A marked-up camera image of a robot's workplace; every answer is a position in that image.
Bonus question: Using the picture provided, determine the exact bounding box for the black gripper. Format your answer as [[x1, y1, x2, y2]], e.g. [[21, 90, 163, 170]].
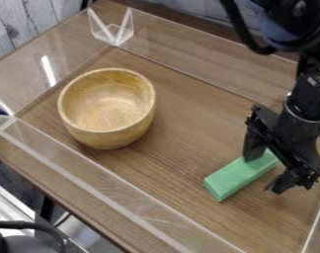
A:
[[243, 71, 320, 195]]

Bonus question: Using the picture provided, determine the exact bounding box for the green rectangular block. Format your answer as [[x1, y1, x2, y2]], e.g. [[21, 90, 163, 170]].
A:
[[203, 150, 278, 202]]

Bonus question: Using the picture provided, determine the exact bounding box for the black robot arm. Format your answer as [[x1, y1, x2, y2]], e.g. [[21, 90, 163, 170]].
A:
[[243, 0, 320, 195]]

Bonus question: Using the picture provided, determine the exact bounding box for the brown wooden bowl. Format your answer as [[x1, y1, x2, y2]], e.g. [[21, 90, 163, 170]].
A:
[[56, 67, 156, 149]]

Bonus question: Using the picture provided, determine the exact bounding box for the black table leg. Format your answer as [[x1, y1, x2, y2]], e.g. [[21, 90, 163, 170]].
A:
[[40, 197, 55, 222]]

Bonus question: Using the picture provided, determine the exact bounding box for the black cable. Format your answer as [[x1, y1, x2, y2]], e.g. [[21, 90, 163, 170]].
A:
[[219, 0, 282, 56]]

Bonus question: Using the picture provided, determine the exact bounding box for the clear acrylic tray enclosure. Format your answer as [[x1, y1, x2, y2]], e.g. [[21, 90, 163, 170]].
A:
[[0, 0, 320, 253]]

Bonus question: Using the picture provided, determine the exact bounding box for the black metal base plate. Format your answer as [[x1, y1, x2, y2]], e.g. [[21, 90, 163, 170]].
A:
[[33, 217, 88, 253]]

